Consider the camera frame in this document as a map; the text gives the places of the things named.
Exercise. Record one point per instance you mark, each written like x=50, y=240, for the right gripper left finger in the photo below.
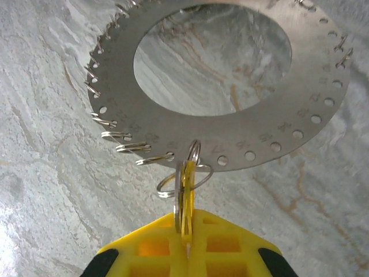
x=124, y=245

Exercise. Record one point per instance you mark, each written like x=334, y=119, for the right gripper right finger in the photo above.
x=225, y=231

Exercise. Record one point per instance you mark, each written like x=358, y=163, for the yellow key tag with rings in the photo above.
x=188, y=180

